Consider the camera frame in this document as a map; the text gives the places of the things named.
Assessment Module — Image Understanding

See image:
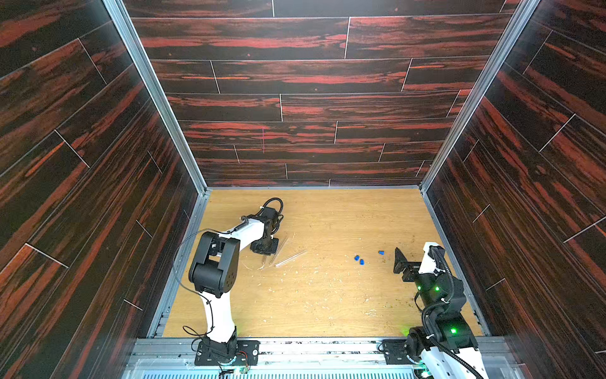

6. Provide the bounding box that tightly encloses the clear glass test tube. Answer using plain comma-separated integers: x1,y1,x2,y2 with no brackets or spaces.
270,235,290,265

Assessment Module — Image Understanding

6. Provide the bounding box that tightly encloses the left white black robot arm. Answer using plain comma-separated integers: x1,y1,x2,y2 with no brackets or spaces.
188,205,283,364

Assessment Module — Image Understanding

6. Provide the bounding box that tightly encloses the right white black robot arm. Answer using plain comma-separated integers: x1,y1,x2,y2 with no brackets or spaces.
393,242,488,378

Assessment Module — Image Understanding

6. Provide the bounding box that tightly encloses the clear test tube middle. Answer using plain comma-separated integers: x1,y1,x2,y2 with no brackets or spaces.
279,233,296,264

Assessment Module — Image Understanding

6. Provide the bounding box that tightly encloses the clear test tube lower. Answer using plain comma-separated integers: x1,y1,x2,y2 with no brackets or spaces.
275,250,307,268

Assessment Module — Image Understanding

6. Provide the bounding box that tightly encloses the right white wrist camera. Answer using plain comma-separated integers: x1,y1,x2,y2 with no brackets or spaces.
419,242,440,274

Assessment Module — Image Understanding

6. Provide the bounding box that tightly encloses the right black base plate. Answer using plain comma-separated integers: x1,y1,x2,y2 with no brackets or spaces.
377,339,416,365

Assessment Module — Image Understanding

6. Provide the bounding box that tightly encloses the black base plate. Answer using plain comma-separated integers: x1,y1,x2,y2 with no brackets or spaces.
194,339,260,366
377,339,416,365

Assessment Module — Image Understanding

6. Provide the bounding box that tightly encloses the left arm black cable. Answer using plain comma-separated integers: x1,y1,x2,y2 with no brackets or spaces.
171,197,285,342

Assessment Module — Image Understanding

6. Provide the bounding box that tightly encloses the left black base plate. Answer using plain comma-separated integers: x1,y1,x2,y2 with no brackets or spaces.
194,339,260,366

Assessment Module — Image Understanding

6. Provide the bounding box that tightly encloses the aluminium front rail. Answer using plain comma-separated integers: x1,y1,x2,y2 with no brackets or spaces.
122,337,522,379

